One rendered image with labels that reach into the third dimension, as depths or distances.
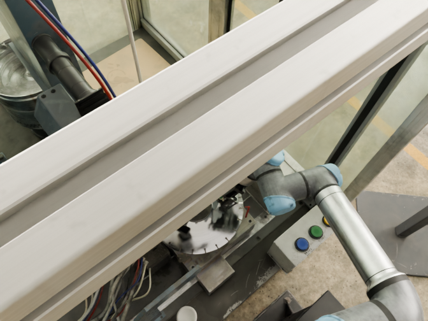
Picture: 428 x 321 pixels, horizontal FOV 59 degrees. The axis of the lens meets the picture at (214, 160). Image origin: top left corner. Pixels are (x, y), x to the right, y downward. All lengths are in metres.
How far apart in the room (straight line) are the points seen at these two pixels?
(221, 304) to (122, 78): 1.11
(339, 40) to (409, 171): 2.61
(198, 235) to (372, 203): 1.49
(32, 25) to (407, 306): 0.94
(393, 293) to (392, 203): 1.72
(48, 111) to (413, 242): 2.17
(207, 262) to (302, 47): 1.20
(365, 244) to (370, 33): 0.79
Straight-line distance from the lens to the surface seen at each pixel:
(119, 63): 1.94
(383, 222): 2.51
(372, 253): 0.94
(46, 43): 0.88
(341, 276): 2.34
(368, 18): 0.19
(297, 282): 2.26
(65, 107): 0.83
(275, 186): 0.99
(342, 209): 0.98
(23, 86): 1.59
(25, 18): 0.87
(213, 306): 1.43
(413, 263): 2.51
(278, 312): 2.20
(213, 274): 1.37
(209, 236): 1.27
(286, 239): 1.35
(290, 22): 0.18
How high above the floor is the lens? 2.16
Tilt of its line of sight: 62 degrees down
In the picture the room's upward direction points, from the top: 4 degrees clockwise
